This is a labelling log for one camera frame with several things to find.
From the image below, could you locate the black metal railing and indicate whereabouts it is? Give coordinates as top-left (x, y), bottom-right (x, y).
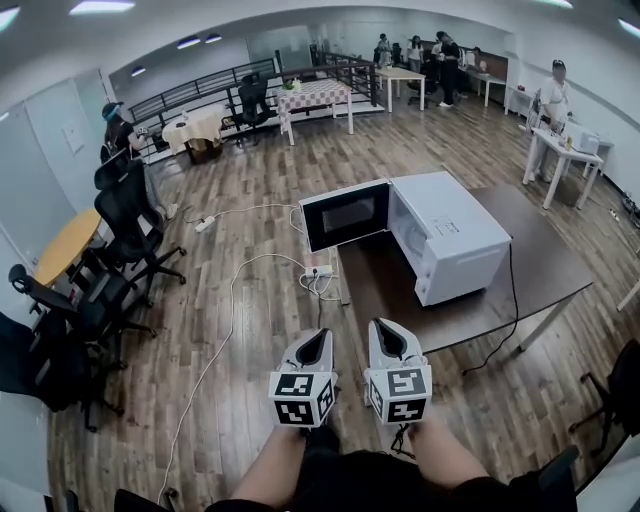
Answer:
top-left (127, 49), bottom-right (379, 149)

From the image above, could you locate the round yellow table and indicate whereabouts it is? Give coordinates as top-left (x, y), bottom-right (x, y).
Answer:
top-left (33, 208), bottom-right (104, 290)

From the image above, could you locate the dark brown table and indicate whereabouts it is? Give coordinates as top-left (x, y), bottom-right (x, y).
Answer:
top-left (335, 184), bottom-right (595, 357)

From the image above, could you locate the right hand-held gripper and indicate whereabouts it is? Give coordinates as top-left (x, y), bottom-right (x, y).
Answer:
top-left (363, 318), bottom-right (434, 426)

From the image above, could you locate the white microwave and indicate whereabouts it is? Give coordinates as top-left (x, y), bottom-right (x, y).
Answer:
top-left (387, 170), bottom-right (514, 308)

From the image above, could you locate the white desk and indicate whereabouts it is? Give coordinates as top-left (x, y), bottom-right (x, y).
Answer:
top-left (468, 68), bottom-right (509, 107)

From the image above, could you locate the person's left forearm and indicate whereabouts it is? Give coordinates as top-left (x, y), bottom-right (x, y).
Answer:
top-left (231, 425), bottom-right (310, 512)

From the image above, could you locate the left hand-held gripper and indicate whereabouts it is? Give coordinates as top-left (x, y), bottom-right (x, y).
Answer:
top-left (268, 328), bottom-right (340, 431)

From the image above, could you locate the white box appliance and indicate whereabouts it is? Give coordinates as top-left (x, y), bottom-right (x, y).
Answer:
top-left (568, 123), bottom-right (602, 154)

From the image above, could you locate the white table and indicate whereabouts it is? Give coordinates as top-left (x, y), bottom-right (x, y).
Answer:
top-left (374, 66), bottom-right (428, 114)
top-left (521, 126), bottom-right (607, 211)

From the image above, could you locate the long white cable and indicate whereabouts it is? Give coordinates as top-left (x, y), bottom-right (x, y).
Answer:
top-left (156, 252), bottom-right (314, 507)

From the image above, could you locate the white wall notice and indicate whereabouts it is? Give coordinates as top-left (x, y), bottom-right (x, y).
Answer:
top-left (61, 123), bottom-right (87, 157)

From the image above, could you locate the white microwave door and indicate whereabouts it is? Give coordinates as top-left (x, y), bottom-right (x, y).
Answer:
top-left (298, 179), bottom-right (392, 254)

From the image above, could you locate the table with checkered cloth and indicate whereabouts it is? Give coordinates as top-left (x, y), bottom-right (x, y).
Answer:
top-left (275, 78), bottom-right (356, 147)

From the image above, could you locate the person's right forearm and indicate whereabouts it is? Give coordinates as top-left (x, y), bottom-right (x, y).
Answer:
top-left (406, 417), bottom-right (492, 495)

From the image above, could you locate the person's black clothing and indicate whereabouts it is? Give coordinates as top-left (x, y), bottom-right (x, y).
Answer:
top-left (203, 424), bottom-right (584, 512)

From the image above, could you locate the table with cream cloth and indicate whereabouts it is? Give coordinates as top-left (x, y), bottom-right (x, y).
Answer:
top-left (160, 106), bottom-right (227, 165)

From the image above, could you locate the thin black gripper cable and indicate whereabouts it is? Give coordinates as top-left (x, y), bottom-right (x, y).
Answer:
top-left (388, 422), bottom-right (417, 460)

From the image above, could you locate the black power cable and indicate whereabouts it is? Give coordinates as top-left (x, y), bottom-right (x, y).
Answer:
top-left (460, 243), bottom-right (521, 377)

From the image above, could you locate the black office chair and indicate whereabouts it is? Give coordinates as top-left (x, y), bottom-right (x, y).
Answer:
top-left (8, 263), bottom-right (157, 434)
top-left (93, 158), bottom-right (188, 307)
top-left (235, 73), bottom-right (273, 147)
top-left (0, 309), bottom-right (91, 415)
top-left (568, 338), bottom-right (640, 457)
top-left (406, 53), bottom-right (440, 109)

